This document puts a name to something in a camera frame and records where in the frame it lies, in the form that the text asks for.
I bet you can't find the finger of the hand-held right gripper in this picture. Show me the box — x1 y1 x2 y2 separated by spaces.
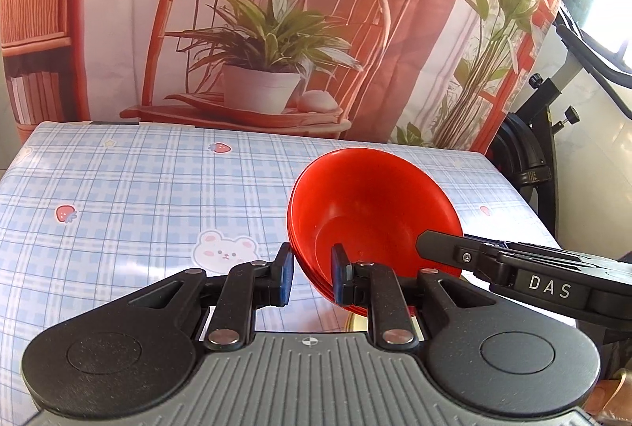
416 230 632 281

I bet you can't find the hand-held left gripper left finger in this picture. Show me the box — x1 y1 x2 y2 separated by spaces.
129 242 296 352

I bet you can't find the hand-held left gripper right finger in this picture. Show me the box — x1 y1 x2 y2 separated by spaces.
330 243 495 351

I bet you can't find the red bowl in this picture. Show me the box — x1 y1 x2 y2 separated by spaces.
289 238 410 314
299 265 414 319
288 148 464 308

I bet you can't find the orange square plate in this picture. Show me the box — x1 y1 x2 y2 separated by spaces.
585 384 632 426

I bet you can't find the black exercise bike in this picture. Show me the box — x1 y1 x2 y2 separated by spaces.
486 6 632 254

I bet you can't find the blue checked tablecloth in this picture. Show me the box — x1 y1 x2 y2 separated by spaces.
0 121 561 358

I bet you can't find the printed backdrop cloth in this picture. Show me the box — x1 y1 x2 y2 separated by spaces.
0 0 582 155

